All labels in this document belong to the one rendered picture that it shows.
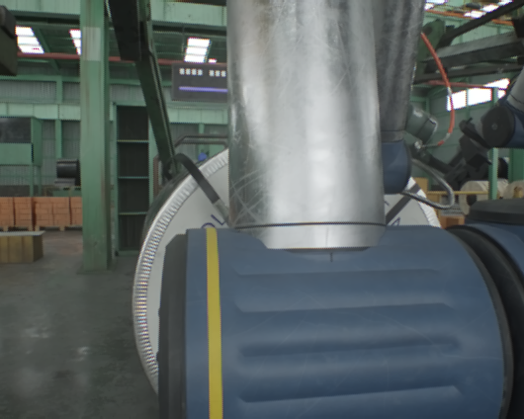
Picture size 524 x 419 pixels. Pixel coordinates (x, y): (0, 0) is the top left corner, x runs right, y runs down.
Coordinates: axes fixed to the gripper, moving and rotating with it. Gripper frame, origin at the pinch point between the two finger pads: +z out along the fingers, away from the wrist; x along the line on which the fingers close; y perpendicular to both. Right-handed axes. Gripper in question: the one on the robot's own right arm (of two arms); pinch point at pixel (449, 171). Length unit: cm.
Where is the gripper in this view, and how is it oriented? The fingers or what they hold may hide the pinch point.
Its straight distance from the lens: 154.4
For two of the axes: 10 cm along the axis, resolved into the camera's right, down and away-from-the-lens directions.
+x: 1.6, -6.7, 7.2
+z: -4.3, 6.1, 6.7
